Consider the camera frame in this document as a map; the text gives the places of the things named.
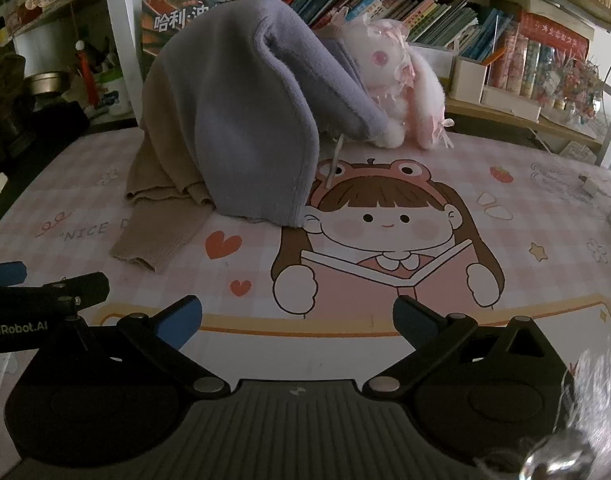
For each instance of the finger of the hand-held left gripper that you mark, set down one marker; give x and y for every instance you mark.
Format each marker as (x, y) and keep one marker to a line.
(5, 274)
(85, 287)

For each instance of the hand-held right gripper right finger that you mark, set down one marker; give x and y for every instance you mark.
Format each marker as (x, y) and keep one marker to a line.
(414, 324)

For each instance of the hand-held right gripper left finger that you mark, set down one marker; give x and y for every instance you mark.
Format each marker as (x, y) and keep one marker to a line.
(178, 322)

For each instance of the lavender and beige sweater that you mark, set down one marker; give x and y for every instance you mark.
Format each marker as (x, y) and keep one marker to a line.
(245, 135)

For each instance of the black bag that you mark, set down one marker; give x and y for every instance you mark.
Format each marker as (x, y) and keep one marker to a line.
(50, 125)

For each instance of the dark brown cloth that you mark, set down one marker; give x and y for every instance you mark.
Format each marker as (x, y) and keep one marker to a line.
(5, 90)

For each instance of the metal bowl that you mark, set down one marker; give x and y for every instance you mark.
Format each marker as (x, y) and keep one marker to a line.
(48, 85)

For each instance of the white charger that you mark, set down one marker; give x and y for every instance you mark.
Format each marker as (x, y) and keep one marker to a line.
(593, 186)

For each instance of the white container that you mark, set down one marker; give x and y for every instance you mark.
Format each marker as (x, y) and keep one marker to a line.
(40, 45)

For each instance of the white flat box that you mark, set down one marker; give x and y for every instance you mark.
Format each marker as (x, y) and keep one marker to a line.
(510, 102)

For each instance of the white shelving unit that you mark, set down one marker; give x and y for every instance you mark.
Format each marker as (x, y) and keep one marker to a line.
(120, 35)

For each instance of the pink and white plush bunny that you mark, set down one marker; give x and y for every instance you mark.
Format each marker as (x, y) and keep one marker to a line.
(380, 60)

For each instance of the dark illustrated book box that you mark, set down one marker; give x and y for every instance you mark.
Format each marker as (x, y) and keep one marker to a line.
(185, 15)

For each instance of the red boxed book set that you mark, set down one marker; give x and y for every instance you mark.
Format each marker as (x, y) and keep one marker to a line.
(535, 60)

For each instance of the row of colourful books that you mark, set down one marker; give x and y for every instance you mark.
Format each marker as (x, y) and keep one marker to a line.
(385, 5)

